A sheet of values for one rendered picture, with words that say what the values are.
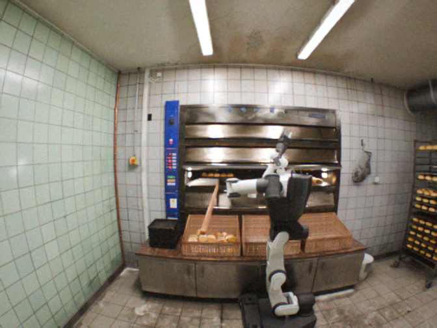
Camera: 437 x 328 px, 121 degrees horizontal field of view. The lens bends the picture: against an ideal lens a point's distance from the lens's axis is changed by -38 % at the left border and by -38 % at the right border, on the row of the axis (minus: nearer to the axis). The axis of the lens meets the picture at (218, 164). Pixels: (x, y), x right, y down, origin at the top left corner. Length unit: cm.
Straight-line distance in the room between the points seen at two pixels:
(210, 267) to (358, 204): 200
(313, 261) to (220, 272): 91
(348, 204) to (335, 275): 93
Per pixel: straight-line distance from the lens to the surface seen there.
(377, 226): 324
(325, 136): 251
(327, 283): 242
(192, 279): 210
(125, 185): 257
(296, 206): 133
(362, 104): 292
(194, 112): 231
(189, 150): 228
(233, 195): 127
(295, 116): 242
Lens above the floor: 155
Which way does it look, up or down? 3 degrees down
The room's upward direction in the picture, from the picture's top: straight up
